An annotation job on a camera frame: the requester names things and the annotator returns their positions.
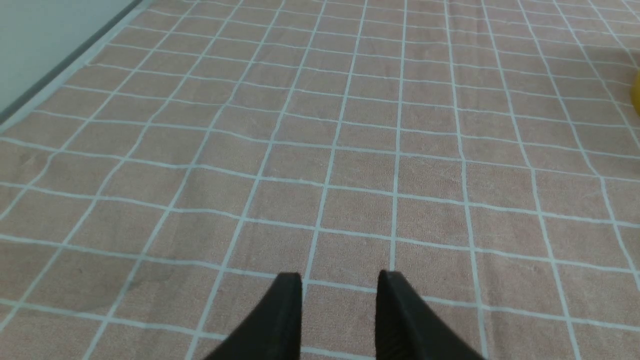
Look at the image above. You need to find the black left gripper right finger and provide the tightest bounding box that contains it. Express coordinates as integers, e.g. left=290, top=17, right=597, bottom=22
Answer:
left=375, top=270, right=483, bottom=360

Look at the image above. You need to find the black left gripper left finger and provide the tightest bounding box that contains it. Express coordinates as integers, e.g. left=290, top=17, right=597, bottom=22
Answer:
left=205, top=272, right=303, bottom=360

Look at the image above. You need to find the pink checkered tablecloth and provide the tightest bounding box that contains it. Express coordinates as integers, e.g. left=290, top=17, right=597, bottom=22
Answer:
left=0, top=0, right=640, bottom=360

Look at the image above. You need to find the yellow rimmed bamboo steamer basket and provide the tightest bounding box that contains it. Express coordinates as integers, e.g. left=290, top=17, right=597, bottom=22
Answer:
left=630, top=70, right=640, bottom=116

